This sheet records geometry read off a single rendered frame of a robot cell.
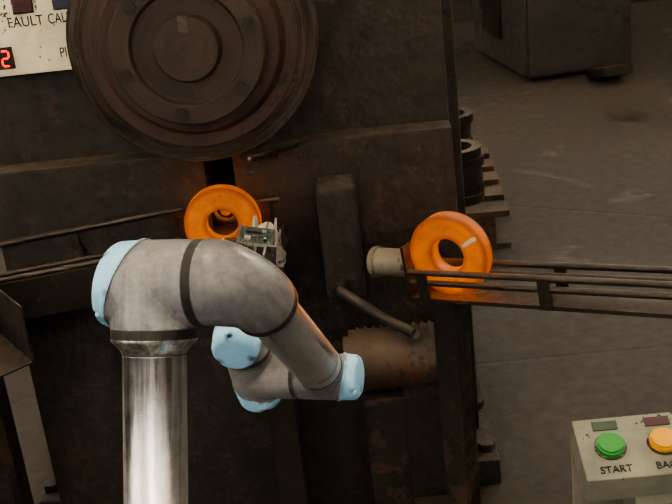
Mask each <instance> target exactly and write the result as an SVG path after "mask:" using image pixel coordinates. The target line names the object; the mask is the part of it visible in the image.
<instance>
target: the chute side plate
mask: <svg viewBox="0 0 672 504"><path fill-rule="evenodd" d="M97 266H98V265H95V266H90V267H85V268H80V269H75V270H70V271H64V272H59V273H54V274H49V275H44V276H39V277H33V278H28V279H23V280H18V281H13V282H8V283H2V284H0V289H1V290H2V291H3V292H4V293H6V294H7V295H8V296H9V297H11V298H12V299H13V300H14V301H16V302H17V303H18V304H19V305H21V306H22V310H23V314H24V319H31V318H36V317H41V316H46V315H51V314H57V313H62V312H67V311H72V310H78V309H83V308H88V307H92V284H93V279H94V275H95V271H96V268H97Z"/></svg>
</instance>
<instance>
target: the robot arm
mask: <svg viewBox="0 0 672 504"><path fill-rule="evenodd" d="M285 263H286V252H285V250H284V249H283V247H282V245H281V229H279V232H278V230H277V218H275V221H274V225H273V224H272V223H271V222H264V223H262V224H260V225H259V226H258V221H257V216H256V215H255V216H254V218H253V222H252V227H250V226H243V227H242V225H240V229H239V232H238V235H237V239H236V242H235V243H234V242H231V241H228V240H223V239H217V238H206V239H158V240H151V239H149V238H142V239H139V240H131V241H121V242H118V243H116V244H114V245H112V246H111V247H110V248H109V249H108V250H107V251H106V252H105V253H104V255H103V257H102V259H101V260H100V261H99V263H98V266H97V268H96V271H95V275H94V279H93V284H92V307H93V310H94V311H95V312H96V313H95V316H96V318H97V320H98V321H99V322H100V323H101V324H103V325H105V326H106V327H110V341H111V342H112V343H113V344H114V345H115V346H116V347H117V348H118V349H119V350H120V352H121V353H122V402H123V500H124V504H188V427H187V351H188V349H189V348H190V347H191V346H192V345H193V344H194V343H195V342H196V341H197V340H198V327H208V326H215V328H214V331H213V336H212V340H213V341H212V346H211V349H212V353H213V356H214V357H215V359H217V360H218V361H219V362H220V364H222V365H223V366H225V367H227V368H228V371H229V374H230V377H231V380H232V386H233V389H234V391H235V393H236V395H237V398H238V400H239V402H240V404H241V405H242V406H243V407H244V408H245V409H246V410H248V411H251V412H263V411H264V410H267V409H268V410H270V409H272V408H274V407H275V406H276V405H277V404H278V403H279V402H280V400H281V399H312V400H337V401H341V400H356V399H358V398H359V397H360V395H361V393H362V391H363V386H364V365H363V361H362V359H361V357H360V356H359V355H356V354H347V353H346V352H344V353H343V354H340V353H337V351H336V350H335V349H334V348H333V346H332V345H331V344H330V342H329V341H328V340H327V339H326V337H325V336H324V335H323V334H322V332H321V331H320V330H319V328H318V327H317V326H316V325H315V323H314V322H313V321H312V319H311V318H310V317H309V316H308V314H307V313H306V312H305V311H304V309H303V308H302V307H301V305H300V304H299V303H298V294H297V291H296V288H295V286H294V285H293V283H292V282H291V281H290V279H289V278H288V277H287V276H286V275H285V274H284V273H283V267H284V265H285Z"/></svg>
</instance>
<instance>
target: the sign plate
mask: <svg viewBox="0 0 672 504"><path fill-rule="evenodd" d="M30 2H31V7H32V12H23V13H14V10H13V6H12V1H11V0H0V77H4V76H13V75H23V74H32V73H42V72H51V71H60V70H70V69H72V67H71V64H70V60H69V56H68V50H67V44H66V15H67V8H60V9H54V5H53V0H30ZM2 50H7V52H9V56H10V57H8V55H7V52H1V51H2ZM3 58H8V59H7V60H3ZM1 60H3V63H4V66H5V65H10V67H4V66H2V62H1Z"/></svg>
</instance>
